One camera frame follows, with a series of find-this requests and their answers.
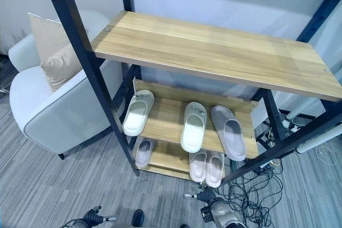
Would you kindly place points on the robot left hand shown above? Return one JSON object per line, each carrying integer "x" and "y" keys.
{"x": 94, "y": 213}

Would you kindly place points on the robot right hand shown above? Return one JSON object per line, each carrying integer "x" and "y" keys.
{"x": 205, "y": 195}

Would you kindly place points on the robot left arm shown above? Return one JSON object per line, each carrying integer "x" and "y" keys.
{"x": 76, "y": 224}

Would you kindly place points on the pale pink slipper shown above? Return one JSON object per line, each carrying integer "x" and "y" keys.
{"x": 198, "y": 166}
{"x": 214, "y": 170}
{"x": 143, "y": 153}

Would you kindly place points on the robot dark right foot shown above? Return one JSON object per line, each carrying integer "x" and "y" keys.
{"x": 185, "y": 226}

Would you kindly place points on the robot dark foot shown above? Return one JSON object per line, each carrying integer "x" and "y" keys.
{"x": 185, "y": 226}
{"x": 138, "y": 218}

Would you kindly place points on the robot dark left foot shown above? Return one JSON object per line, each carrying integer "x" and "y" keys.
{"x": 138, "y": 218}

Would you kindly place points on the low wooden shelf board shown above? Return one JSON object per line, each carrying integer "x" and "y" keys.
{"x": 165, "y": 158}

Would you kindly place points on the black power strip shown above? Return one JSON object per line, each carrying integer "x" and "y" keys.
{"x": 263, "y": 167}

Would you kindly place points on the white slipper with grey print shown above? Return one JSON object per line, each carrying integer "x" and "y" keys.
{"x": 137, "y": 116}
{"x": 193, "y": 129}

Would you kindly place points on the wooden shelf board with back lip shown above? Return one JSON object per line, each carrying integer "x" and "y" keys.
{"x": 168, "y": 124}

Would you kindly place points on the white upholstered armchair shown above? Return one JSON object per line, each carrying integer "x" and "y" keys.
{"x": 53, "y": 116}

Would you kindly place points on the white power strip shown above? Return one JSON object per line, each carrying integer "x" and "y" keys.
{"x": 292, "y": 126}

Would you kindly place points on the white desk foot bar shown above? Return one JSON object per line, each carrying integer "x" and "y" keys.
{"x": 319, "y": 140}

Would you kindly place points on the white desk leg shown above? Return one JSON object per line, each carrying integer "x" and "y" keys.
{"x": 302, "y": 109}

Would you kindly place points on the large light wooden shelf board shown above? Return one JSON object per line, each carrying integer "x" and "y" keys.
{"x": 203, "y": 49}

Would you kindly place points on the beige cushion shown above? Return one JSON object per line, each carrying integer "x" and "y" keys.
{"x": 57, "y": 51}

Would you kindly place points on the black metal shoe rack frame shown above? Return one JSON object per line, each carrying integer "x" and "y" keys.
{"x": 93, "y": 73}

